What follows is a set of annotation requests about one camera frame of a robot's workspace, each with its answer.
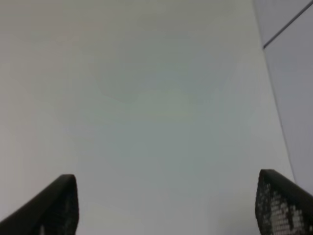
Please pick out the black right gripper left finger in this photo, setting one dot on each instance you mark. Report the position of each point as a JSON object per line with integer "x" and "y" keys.
{"x": 54, "y": 211}

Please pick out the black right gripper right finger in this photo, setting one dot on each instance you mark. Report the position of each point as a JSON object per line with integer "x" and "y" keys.
{"x": 281, "y": 206}

